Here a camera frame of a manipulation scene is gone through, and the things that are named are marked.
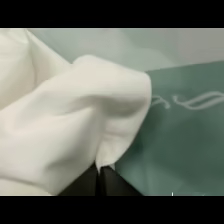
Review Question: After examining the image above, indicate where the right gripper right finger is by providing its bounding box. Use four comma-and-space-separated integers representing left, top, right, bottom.
99, 165, 145, 197

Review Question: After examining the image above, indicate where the white shirt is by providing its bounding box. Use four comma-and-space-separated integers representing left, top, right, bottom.
0, 28, 153, 197

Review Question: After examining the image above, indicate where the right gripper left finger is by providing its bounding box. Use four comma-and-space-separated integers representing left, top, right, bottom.
58, 163, 100, 197

